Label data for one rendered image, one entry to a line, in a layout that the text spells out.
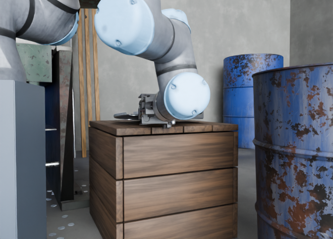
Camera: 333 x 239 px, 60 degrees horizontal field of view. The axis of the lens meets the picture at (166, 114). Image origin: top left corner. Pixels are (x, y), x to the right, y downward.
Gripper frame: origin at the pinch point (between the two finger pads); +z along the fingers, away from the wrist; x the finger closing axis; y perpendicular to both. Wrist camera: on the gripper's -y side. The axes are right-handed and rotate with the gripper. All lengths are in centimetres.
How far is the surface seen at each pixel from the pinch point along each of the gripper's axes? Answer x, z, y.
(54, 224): 35, 28, 32
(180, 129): 4.7, -3.4, -4.9
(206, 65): -73, 215, -100
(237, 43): -103, 223, -142
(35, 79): -18, 40, 41
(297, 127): 5.7, -33.4, -18.8
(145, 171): 15.4, -4.1, 5.1
